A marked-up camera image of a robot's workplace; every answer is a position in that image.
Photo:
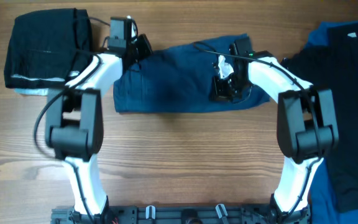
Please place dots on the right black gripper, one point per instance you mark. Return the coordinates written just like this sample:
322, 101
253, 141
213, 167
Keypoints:
218, 93

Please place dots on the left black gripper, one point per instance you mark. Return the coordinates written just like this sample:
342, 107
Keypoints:
146, 50

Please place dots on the navy blue shorts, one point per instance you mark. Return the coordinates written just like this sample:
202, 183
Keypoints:
176, 80

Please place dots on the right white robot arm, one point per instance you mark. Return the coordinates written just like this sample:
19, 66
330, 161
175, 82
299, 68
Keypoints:
306, 122

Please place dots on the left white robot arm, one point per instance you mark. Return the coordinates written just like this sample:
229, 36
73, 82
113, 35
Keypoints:
74, 127

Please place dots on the folded black garment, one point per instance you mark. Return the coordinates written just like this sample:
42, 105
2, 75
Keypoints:
48, 48

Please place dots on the folded white garment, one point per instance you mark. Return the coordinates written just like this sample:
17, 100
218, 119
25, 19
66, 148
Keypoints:
40, 91

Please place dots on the black polo shirt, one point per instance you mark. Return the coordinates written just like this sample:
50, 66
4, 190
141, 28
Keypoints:
353, 124

